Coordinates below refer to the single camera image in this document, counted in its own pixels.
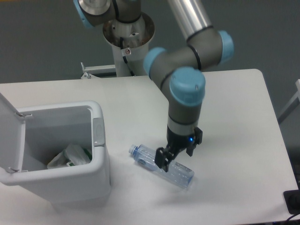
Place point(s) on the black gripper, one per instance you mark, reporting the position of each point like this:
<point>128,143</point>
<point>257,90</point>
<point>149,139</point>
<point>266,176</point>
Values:
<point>176,143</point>

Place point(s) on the clear plastic water bottle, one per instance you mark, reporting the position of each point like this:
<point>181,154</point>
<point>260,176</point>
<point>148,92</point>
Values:
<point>177,173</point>

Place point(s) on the clear plastic wrapper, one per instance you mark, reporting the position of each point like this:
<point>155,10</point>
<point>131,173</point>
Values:
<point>76,155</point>

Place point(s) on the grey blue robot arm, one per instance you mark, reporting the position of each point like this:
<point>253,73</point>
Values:
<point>178,74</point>

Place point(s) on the trash inside the bin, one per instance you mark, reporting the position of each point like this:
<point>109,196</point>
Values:
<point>59,161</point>

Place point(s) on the white plastic trash can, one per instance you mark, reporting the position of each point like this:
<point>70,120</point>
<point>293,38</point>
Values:
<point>31,137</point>

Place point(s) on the black device at edge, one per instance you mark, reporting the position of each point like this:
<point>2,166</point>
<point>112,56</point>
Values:
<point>292,200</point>

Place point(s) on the white metal base frame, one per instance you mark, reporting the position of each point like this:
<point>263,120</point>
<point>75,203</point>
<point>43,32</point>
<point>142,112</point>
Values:
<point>104,71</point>

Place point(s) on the white table leg bracket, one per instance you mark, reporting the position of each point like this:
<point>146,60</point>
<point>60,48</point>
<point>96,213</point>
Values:
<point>290,105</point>

